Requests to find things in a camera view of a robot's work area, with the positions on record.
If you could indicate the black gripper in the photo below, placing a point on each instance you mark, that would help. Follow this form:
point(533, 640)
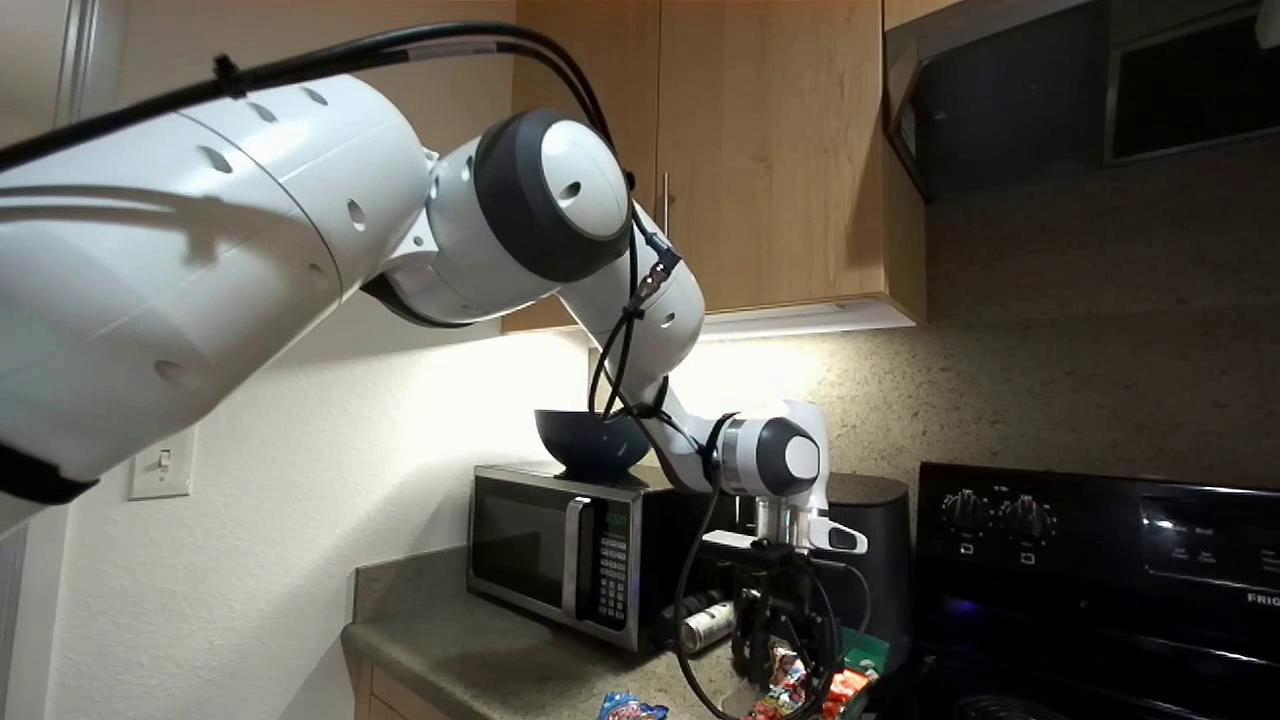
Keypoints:
point(782, 571)

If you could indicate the blue sachet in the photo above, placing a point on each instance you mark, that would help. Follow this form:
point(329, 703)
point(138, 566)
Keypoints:
point(634, 705)

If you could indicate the dark blue bowl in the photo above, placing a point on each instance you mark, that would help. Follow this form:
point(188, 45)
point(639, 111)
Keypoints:
point(585, 445)

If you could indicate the green sachet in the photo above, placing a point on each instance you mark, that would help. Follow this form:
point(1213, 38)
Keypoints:
point(864, 650)

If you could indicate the colourful snack bag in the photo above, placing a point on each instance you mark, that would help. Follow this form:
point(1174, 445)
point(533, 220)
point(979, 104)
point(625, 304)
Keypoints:
point(855, 703)

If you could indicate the black air fryer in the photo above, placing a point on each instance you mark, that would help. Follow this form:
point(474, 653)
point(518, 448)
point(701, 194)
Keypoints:
point(875, 532)

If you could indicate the black steel microwave oven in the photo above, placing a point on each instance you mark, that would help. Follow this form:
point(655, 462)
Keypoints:
point(533, 544)

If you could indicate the black electric stove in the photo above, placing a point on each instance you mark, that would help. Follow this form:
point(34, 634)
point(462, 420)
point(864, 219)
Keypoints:
point(1093, 584)

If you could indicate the wooden base cabinet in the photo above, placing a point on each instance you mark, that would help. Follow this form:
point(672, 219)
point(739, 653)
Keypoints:
point(384, 694)

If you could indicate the black range hood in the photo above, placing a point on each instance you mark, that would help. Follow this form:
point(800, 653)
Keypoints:
point(1012, 92)

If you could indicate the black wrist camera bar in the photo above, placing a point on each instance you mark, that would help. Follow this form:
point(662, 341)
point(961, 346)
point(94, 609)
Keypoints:
point(728, 540)

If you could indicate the white wall light switch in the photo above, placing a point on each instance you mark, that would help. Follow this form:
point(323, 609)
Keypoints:
point(166, 464)

